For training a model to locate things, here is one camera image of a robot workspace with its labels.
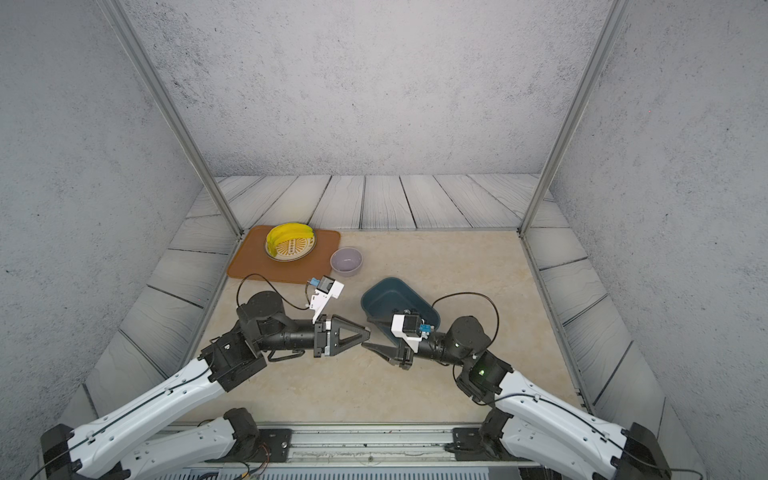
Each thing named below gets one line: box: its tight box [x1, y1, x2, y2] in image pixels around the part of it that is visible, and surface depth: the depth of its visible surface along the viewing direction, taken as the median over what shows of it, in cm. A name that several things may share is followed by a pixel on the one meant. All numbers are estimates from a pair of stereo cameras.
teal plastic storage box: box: [361, 277, 441, 344], surface depth 100 cm
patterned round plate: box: [265, 234, 316, 262], surface depth 117 cm
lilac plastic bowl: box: [330, 247, 363, 277], surface depth 109 cm
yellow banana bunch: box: [267, 223, 314, 257], surface depth 117 cm
